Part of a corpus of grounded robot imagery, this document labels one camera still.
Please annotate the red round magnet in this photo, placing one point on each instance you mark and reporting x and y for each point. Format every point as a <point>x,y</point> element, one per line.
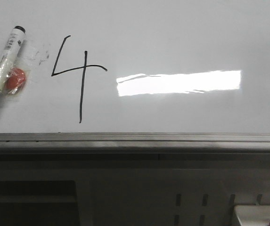
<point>19,74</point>

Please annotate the white whiteboard marker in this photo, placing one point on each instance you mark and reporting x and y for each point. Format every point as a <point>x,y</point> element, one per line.
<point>10,52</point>

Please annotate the white whiteboard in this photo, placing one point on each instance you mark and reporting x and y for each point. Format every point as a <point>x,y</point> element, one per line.
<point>140,66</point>

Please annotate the aluminium whiteboard frame rail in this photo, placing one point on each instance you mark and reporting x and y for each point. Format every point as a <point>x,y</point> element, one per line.
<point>201,146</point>

